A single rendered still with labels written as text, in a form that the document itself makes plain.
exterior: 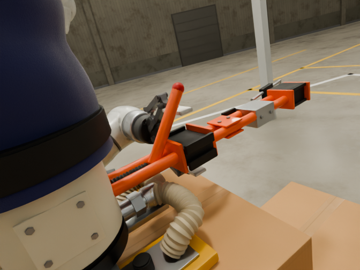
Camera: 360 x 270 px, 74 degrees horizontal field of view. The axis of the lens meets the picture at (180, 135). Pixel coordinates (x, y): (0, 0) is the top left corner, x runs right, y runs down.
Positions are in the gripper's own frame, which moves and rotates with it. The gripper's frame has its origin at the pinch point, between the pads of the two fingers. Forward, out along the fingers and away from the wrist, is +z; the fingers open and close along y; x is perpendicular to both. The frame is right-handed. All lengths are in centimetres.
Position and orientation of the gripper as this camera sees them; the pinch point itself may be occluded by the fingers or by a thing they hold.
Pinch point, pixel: (190, 142)
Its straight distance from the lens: 48.8
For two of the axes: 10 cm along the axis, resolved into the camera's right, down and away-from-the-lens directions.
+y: 2.3, 9.1, 3.5
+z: 5.7, 1.7, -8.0
